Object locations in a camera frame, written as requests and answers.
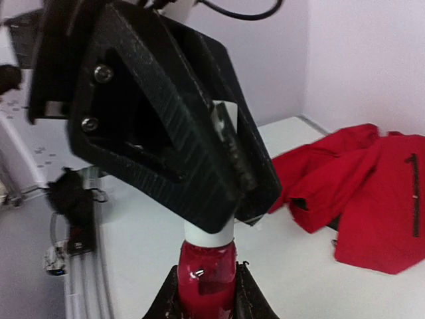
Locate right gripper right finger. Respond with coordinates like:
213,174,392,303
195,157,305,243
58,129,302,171
234,261,279,319

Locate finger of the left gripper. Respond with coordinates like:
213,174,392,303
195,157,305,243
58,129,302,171
67,5,239,233
165,18,282,226

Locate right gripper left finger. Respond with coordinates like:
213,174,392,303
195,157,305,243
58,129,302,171
143,265,181,319

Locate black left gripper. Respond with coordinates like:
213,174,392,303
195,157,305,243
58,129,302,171
27,1,112,125

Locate red nail polish bottle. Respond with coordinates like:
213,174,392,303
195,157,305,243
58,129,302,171
177,241,236,319

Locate white nail polish cap brush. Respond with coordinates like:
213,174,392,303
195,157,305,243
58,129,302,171
184,99,240,249

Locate red jacket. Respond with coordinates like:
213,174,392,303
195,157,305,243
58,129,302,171
272,124,424,274

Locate aluminium front rail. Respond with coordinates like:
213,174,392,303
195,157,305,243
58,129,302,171
42,212,117,319

